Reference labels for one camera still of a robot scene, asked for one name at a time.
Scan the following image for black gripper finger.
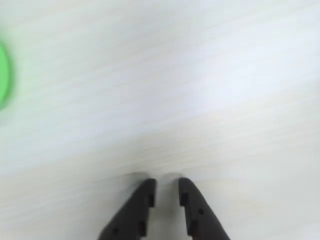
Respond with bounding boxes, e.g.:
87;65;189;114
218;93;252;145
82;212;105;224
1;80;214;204
178;177;231;240
97;178;157;240

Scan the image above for green round toy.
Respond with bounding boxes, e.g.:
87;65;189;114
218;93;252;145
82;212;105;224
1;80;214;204
0;42;13;111

